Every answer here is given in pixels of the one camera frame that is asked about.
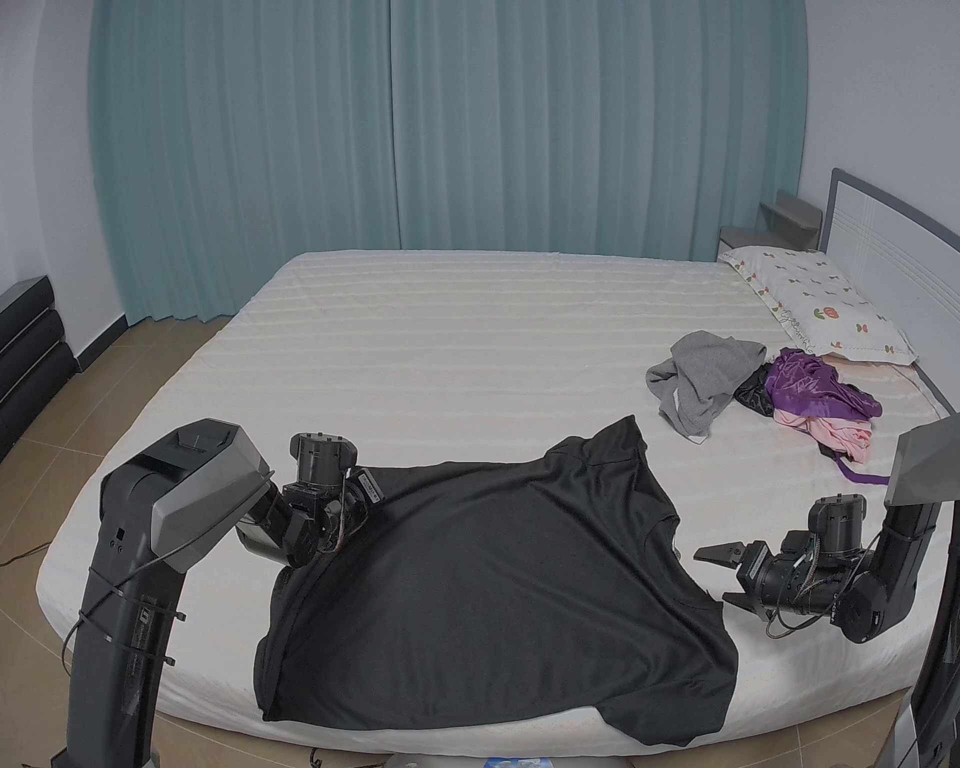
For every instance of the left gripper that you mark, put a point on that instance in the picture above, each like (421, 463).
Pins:
(366, 493)

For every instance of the bed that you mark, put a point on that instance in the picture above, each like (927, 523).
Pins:
(450, 360)

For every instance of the grey garment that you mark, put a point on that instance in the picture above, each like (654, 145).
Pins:
(701, 375)

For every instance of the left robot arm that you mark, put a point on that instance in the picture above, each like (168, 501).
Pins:
(195, 480)

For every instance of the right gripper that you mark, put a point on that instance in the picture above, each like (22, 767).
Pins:
(772, 577)

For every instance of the pile of clothes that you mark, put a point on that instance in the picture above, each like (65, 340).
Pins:
(802, 382)

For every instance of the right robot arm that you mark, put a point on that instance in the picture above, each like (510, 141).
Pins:
(915, 465)

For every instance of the black chest of drawers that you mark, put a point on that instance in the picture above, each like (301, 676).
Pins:
(30, 345)

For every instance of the white printed pillow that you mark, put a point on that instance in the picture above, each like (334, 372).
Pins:
(817, 300)

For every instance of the blue-green curtain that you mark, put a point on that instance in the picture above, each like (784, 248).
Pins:
(585, 135)
(240, 165)

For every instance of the black T-shirt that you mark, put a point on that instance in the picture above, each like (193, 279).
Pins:
(487, 585)

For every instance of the grey bedside table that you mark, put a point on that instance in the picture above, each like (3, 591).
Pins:
(787, 217)

